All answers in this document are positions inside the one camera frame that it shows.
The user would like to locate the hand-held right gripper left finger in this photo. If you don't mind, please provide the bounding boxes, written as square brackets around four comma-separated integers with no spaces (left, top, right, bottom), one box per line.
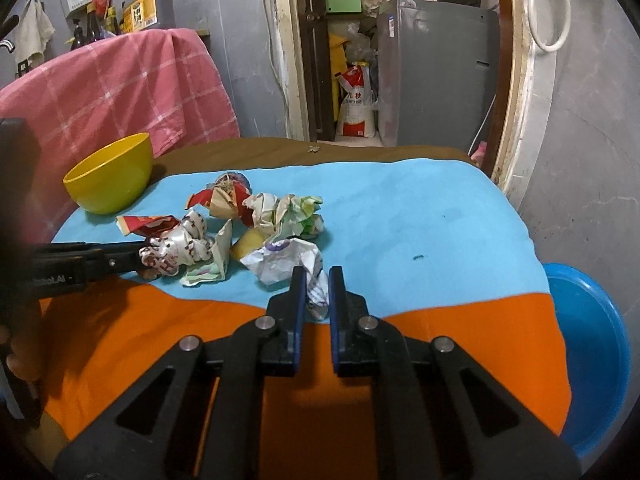
[52,266,308,480]

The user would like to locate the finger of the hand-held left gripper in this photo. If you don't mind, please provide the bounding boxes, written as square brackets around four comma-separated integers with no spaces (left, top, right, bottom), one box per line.
[30,241,151,262]
[82,252,166,282]

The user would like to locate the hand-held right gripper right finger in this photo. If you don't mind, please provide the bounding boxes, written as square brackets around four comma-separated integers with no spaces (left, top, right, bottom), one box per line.
[327,266,583,480]

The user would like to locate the white paper wrapper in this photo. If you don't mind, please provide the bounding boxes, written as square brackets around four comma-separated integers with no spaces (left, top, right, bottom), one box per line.
[240,237,332,322]

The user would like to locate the white brown patterned wrapper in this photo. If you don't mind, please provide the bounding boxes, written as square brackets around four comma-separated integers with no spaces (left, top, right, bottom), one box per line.
[139,210,217,281]

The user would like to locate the yellow plastic bowl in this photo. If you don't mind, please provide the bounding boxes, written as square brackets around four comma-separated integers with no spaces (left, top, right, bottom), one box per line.
[62,132,154,216]

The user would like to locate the yellow scrap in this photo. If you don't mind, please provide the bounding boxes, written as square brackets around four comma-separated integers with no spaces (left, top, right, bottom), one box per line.
[230,226,268,261]

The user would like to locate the pale green wrapper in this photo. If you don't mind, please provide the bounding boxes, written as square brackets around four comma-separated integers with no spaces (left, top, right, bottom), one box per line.
[180,219,235,288]

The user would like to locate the green white wrapper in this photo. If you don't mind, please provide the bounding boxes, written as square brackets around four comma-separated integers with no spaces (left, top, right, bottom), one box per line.
[272,192,326,241]

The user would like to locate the cream wrapper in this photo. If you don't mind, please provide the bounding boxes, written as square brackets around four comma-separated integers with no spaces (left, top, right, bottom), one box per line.
[242,191,281,235]

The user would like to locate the brown red paper wrapper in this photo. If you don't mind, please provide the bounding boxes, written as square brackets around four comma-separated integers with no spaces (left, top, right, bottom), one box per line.
[186,182,253,226]

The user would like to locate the purple foil wrapper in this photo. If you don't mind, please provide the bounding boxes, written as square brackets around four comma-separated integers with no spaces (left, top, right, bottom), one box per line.
[216,171,251,191]

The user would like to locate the blue plastic basin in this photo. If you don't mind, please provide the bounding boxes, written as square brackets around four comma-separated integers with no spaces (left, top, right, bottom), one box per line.
[542,262,632,461]

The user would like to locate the person's left hand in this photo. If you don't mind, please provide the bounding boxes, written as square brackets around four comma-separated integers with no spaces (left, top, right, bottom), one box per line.
[0,326,38,382]

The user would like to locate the blue and orange cloth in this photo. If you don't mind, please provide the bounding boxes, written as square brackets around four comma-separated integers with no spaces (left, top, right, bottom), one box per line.
[37,157,573,480]

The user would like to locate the pink plaid cloth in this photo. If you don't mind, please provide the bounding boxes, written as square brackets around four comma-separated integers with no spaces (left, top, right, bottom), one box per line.
[0,27,241,243]

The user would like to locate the white hanging towel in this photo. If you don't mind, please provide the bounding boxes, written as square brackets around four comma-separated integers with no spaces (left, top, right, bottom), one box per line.
[14,0,56,66]

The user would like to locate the dark glass bottle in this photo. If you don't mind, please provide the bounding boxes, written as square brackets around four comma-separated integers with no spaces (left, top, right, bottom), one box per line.
[70,17,88,52]
[87,4,104,43]

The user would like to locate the white and red sack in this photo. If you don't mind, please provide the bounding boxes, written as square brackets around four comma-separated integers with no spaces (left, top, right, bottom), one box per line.
[336,62,379,138]

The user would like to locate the yellow plastic bag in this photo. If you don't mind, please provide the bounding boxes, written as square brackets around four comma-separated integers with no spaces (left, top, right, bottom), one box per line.
[328,32,347,121]

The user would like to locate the dark wooden door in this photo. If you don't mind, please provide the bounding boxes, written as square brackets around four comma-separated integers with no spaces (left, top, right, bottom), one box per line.
[292,0,333,142]

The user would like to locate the grey refrigerator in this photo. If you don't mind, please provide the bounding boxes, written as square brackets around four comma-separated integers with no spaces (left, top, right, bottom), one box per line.
[376,0,501,153]

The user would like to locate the clear plastic bags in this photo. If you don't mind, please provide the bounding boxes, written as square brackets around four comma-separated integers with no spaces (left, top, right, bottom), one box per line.
[345,20,381,66]

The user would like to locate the black handlebar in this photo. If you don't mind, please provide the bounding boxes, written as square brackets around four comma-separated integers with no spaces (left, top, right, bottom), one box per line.
[0,14,21,53]

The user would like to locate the white door frame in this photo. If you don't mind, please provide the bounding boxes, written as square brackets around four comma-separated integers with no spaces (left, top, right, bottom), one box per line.
[272,0,307,141]

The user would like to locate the white wall wire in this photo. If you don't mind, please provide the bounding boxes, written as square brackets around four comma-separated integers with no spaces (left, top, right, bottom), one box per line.
[269,0,287,88]

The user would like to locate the brown door frame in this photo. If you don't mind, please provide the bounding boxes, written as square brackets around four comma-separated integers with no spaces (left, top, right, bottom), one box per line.
[482,0,532,193]

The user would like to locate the white cable loop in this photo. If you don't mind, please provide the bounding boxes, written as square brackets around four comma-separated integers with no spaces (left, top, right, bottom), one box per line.
[527,0,572,53]

